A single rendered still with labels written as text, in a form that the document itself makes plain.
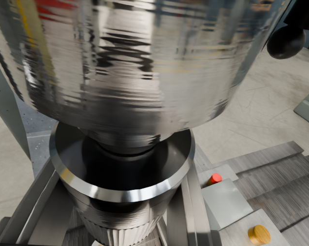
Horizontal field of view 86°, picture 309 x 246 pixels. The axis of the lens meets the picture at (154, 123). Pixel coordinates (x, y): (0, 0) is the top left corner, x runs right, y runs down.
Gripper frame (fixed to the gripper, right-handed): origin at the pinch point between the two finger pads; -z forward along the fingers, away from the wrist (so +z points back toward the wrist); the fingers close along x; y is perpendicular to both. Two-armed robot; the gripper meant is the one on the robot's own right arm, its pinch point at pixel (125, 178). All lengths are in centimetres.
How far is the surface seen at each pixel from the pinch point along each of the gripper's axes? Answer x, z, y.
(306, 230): -39.6, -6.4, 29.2
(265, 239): -19.0, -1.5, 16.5
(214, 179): -13.4, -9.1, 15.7
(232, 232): -15.6, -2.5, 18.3
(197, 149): -14.6, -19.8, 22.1
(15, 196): 77, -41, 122
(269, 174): -37, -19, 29
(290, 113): -216, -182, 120
